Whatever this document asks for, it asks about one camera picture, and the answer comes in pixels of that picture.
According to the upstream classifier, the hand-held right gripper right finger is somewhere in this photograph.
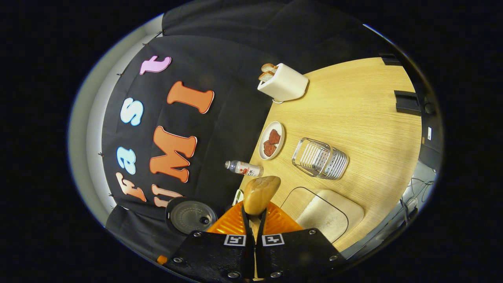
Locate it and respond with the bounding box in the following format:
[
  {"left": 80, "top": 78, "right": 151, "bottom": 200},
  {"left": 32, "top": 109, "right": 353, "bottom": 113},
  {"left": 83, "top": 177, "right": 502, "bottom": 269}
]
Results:
[{"left": 255, "top": 201, "right": 347, "bottom": 282}]

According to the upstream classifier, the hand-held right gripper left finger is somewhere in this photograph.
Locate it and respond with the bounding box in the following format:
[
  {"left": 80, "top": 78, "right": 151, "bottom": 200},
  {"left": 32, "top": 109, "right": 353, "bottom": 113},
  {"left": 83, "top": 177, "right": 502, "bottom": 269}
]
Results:
[{"left": 163, "top": 200, "right": 256, "bottom": 282}]

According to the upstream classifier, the dark grey rice cooker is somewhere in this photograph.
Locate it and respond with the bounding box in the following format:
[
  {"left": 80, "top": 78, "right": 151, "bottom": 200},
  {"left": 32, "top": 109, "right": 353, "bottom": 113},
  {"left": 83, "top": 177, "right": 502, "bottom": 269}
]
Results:
[{"left": 165, "top": 197, "right": 218, "bottom": 235}]

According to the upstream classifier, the wooden spoon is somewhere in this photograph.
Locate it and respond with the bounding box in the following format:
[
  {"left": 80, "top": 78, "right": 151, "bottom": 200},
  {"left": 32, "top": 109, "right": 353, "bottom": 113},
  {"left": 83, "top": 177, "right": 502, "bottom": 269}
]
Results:
[{"left": 243, "top": 176, "right": 282, "bottom": 280}]

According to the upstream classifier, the metal wire chopstick holder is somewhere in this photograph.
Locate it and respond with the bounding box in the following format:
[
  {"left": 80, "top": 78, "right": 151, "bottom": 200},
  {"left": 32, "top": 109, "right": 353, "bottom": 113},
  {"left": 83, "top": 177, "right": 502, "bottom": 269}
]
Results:
[{"left": 292, "top": 138, "right": 350, "bottom": 180}]

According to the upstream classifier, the clear plastic water bottle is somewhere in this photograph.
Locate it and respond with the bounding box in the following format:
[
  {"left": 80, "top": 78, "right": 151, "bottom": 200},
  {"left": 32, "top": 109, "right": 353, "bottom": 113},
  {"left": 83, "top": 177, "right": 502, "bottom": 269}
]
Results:
[{"left": 225, "top": 160, "right": 264, "bottom": 178}]

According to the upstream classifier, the white round plate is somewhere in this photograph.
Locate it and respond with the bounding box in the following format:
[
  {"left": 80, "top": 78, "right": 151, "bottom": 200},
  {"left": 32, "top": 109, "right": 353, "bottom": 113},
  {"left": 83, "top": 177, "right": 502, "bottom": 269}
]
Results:
[{"left": 258, "top": 121, "right": 286, "bottom": 160}]

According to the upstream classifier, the white toaster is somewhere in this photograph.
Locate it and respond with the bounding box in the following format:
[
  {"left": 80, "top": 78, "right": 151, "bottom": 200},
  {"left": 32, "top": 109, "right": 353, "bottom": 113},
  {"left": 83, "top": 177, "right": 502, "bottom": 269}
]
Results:
[{"left": 257, "top": 63, "right": 310, "bottom": 103}]

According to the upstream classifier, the black equipment case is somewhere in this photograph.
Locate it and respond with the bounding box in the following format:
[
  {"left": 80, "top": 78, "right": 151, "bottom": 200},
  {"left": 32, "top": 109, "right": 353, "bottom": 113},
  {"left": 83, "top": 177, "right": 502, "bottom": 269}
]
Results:
[{"left": 417, "top": 92, "right": 444, "bottom": 172}]

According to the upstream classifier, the row of cloth clips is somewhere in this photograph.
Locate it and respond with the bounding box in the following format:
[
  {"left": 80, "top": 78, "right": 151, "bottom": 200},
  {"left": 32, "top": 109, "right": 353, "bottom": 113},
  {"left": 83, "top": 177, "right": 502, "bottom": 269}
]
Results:
[{"left": 97, "top": 29, "right": 163, "bottom": 209}]

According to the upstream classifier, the bundle of cables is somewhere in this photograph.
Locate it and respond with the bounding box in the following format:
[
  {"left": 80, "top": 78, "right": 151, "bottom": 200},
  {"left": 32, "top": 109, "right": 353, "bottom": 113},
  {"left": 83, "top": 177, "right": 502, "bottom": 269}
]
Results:
[{"left": 399, "top": 177, "right": 435, "bottom": 221}]

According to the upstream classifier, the black bracket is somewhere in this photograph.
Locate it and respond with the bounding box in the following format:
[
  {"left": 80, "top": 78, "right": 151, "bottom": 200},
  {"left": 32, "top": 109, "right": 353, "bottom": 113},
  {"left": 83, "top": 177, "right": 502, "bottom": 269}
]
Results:
[{"left": 394, "top": 90, "right": 423, "bottom": 116}]

